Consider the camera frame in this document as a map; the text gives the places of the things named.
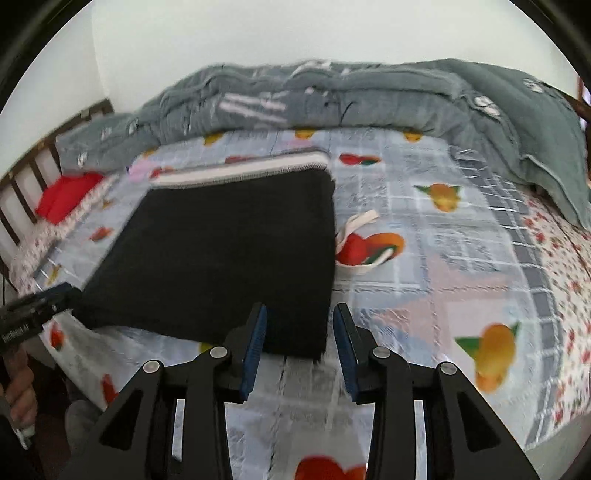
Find grey quilted comforter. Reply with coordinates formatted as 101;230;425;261
55;59;590;228

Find black pants with white stripe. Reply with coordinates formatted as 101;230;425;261
73;150;337;360

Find fruit print grey blanket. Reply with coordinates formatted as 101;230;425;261
33;129;563;479

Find dark wooden footboard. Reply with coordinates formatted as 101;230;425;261
562;77;590;124

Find person's left hand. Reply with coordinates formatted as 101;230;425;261
1;345;37;429

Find red pillow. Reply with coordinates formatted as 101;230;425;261
35;173;104;225

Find dark wooden headboard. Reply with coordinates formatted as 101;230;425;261
0;97;115;278

